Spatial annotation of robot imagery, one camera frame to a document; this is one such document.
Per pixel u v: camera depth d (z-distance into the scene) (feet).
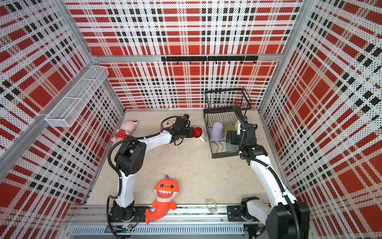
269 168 1.57
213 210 2.40
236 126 3.19
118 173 1.82
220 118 3.75
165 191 2.41
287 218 1.25
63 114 2.26
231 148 3.13
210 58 2.91
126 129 3.33
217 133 3.11
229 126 3.16
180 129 2.57
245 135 1.94
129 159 1.77
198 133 3.33
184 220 2.40
